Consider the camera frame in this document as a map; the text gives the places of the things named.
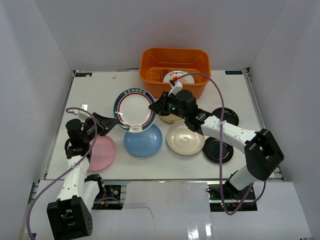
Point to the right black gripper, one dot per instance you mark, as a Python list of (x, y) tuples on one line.
[(160, 106)]

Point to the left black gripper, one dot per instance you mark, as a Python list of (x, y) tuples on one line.
[(97, 122)]

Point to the white plate green rim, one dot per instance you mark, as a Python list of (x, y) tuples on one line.
[(131, 108)]

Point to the white plate orange sunburst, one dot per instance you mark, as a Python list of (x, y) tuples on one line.
[(181, 75)]

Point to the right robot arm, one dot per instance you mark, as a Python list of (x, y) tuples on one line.
[(262, 152)]

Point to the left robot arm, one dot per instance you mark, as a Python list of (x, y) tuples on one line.
[(70, 214)]

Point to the orange plastic bin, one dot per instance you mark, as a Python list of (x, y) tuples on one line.
[(157, 63)]

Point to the small beige patterned plate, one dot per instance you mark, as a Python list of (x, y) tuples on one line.
[(171, 118)]

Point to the pink plastic plate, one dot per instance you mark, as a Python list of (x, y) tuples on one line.
[(103, 153)]

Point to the cream plastic plate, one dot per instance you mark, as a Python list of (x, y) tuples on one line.
[(183, 141)]

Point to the blue plastic plate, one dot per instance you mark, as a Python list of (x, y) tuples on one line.
[(144, 144)]

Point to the glossy black plate front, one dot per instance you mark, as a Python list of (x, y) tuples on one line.
[(211, 150)]

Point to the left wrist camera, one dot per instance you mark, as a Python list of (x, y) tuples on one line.
[(82, 114)]

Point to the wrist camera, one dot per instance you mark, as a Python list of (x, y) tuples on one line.
[(82, 114), (176, 86)]

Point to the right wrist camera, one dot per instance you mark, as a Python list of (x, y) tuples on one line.
[(176, 86)]

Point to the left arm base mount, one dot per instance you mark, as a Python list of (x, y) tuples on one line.
[(112, 191)]

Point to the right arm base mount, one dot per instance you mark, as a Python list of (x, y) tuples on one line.
[(231, 201)]

